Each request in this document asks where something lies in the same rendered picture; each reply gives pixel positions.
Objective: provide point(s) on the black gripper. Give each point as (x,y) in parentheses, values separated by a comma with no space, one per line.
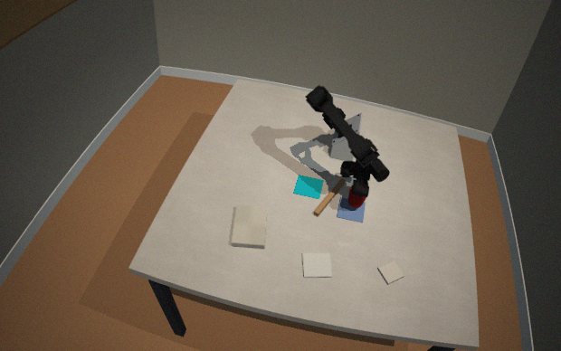
(360,185)

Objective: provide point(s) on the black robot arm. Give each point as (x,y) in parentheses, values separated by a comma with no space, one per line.
(320,100)

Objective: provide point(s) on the tan wooden bar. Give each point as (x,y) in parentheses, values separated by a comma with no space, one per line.
(330,196)

